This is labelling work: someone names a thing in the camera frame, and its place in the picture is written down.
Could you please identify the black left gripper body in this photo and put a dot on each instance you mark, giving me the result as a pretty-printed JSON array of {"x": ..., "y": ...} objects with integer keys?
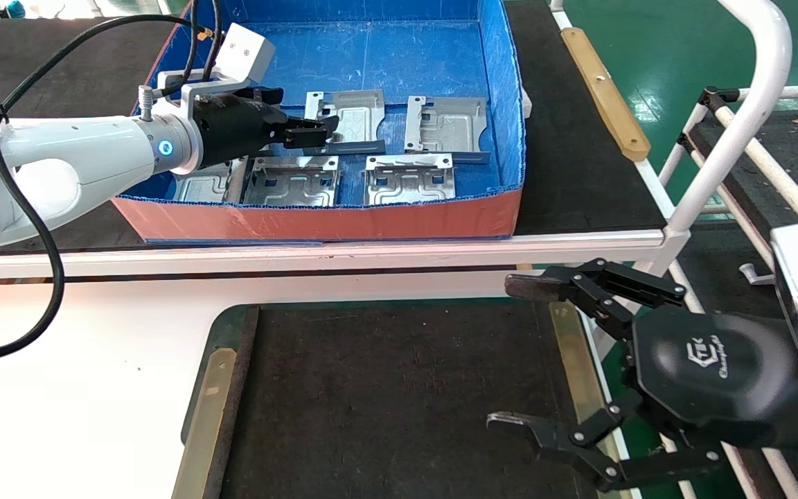
[{"x": 233, "y": 128}]

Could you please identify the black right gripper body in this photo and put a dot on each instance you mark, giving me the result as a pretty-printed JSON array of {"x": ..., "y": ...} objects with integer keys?
[{"x": 711, "y": 367}]

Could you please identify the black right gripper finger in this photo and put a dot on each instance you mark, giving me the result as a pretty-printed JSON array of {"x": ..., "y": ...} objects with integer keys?
[
  {"x": 558, "y": 440},
  {"x": 579, "y": 284}
]

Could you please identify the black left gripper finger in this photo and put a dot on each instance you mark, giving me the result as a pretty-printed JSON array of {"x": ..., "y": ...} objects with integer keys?
[
  {"x": 309, "y": 125},
  {"x": 305, "y": 140}
]

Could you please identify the silver sheet metal bracket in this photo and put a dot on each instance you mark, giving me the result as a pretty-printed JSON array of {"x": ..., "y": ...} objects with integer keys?
[
  {"x": 447, "y": 128},
  {"x": 295, "y": 184},
  {"x": 357, "y": 118},
  {"x": 208, "y": 186},
  {"x": 409, "y": 181}
]

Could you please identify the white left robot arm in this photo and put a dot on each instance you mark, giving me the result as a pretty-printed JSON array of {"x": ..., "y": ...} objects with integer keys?
[{"x": 59, "y": 152}]

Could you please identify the blue corrugated plastic box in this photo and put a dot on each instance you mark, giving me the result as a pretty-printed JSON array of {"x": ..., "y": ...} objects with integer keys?
[{"x": 302, "y": 222}]

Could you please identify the brass mat edge strip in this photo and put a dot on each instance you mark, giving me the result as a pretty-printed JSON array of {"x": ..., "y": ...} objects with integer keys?
[
  {"x": 569, "y": 346},
  {"x": 205, "y": 423}
]

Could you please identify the black workbench mat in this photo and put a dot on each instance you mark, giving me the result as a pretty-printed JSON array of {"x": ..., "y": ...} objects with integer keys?
[{"x": 579, "y": 173}]

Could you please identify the dark rubber work mat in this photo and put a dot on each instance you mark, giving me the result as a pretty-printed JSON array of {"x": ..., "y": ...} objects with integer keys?
[{"x": 385, "y": 402}]

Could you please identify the short wooden edge strip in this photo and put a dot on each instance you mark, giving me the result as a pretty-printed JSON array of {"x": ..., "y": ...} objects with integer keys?
[{"x": 607, "y": 97}]

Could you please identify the white tube rack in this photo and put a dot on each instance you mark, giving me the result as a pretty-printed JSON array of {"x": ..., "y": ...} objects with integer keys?
[{"x": 776, "y": 172}]

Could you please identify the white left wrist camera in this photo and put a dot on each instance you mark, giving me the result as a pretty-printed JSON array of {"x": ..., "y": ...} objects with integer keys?
[{"x": 243, "y": 55}]

